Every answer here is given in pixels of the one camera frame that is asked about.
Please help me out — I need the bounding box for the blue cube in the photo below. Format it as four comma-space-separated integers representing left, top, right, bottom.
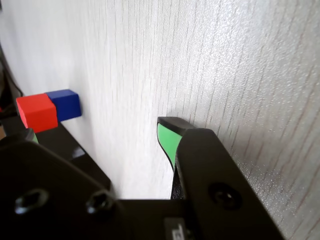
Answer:
46, 88, 83, 124

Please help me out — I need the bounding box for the red cube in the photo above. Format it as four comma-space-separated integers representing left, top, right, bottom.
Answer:
15, 92, 59, 134

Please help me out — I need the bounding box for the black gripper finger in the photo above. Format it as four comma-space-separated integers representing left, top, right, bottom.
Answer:
0, 128, 129, 240
156, 116, 288, 240

